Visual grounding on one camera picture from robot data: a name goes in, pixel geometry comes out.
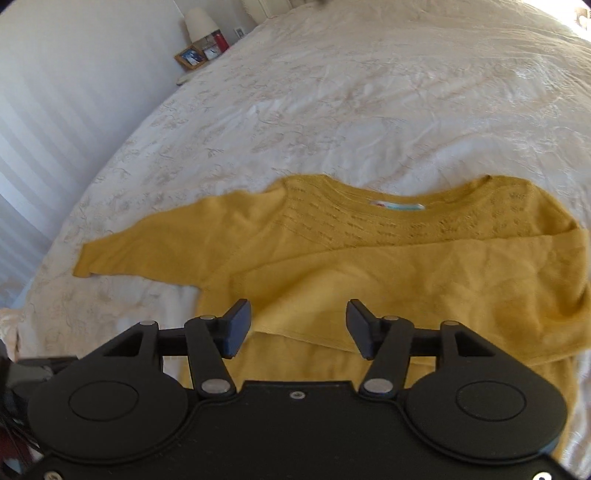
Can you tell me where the small alarm clock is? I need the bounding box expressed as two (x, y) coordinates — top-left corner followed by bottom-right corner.
(204, 44), (221, 61)

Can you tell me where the white bedside lamp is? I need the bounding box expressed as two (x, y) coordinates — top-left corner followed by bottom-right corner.
(184, 7), (219, 42)

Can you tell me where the wooden photo frame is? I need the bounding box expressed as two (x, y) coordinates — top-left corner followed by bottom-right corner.
(174, 45), (208, 71)

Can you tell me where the mustard yellow knit sweater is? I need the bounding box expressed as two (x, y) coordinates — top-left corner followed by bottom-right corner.
(72, 173), (591, 444)

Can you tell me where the white floral bedspread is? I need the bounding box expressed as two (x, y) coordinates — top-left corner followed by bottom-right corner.
(1, 1), (590, 477)

